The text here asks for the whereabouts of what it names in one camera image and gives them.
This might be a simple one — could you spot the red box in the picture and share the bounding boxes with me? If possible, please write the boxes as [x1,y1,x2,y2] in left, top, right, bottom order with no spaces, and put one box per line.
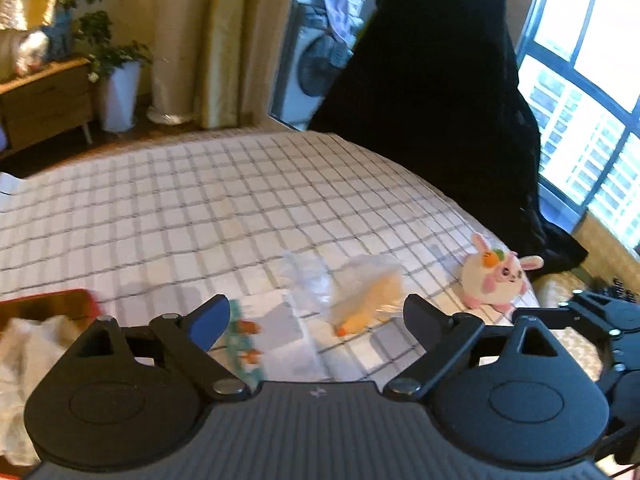
[0,288,104,337]

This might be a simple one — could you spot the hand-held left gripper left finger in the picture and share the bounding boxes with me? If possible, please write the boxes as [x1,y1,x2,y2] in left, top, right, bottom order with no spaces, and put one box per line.
[75,293,251,404]

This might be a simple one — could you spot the checkered bed sheet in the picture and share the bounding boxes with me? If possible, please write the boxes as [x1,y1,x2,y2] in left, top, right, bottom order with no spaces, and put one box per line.
[0,129,542,386]

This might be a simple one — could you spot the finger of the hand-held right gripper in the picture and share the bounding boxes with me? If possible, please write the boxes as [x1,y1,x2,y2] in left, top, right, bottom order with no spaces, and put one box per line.
[512,289,619,334]

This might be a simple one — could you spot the white lace cloth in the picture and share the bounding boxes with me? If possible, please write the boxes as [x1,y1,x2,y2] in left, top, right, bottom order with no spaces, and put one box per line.
[0,314,87,467]

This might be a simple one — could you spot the white plastic bag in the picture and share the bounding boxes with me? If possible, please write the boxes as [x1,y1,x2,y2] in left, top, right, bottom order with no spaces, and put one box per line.
[14,30,52,77]

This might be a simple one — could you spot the blue box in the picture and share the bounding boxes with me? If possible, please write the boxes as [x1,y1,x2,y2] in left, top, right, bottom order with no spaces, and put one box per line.
[46,9,74,59]

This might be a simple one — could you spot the beige curtain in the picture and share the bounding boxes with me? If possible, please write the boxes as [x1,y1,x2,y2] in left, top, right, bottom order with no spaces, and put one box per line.
[149,0,307,129]

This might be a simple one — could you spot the white washing machine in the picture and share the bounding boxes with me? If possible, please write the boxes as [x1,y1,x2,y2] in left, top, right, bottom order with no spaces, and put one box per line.
[276,0,367,132]

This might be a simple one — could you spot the white planter pot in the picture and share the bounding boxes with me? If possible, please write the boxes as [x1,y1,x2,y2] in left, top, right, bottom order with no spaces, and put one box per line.
[96,60,144,134]

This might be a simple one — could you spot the black hanging cloth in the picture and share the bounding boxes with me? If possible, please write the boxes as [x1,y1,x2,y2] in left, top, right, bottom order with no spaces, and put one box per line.
[306,0,590,277]

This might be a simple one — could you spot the yellow duck plush toy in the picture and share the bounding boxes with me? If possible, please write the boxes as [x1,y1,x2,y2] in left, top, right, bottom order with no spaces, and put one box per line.
[329,255,407,339]

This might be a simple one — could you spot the green potted plant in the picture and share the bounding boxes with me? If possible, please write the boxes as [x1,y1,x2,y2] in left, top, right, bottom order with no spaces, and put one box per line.
[57,0,154,82]

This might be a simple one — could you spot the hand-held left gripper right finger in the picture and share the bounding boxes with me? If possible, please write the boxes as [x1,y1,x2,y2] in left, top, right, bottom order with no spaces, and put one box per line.
[382,293,557,402]

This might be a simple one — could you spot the white pink bunny plush toy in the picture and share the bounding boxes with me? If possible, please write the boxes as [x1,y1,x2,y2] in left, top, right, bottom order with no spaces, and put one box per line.
[459,232,546,310]

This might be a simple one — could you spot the clothes on washing machine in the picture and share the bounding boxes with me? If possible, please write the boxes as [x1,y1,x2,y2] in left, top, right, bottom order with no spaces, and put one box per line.
[319,0,367,44]

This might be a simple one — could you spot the wooden sideboard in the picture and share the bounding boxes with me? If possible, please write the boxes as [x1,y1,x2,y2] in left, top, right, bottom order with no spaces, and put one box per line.
[0,56,97,152]

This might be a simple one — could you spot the window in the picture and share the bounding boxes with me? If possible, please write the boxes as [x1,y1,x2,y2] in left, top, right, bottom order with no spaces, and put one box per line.
[514,0,640,252]

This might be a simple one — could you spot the clear bag with carrot print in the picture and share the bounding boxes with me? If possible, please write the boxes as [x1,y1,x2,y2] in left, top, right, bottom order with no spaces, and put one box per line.
[224,290,332,387]

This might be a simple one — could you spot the clear plastic bag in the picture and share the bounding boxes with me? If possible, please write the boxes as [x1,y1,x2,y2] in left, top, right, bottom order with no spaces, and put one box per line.
[279,249,407,323]

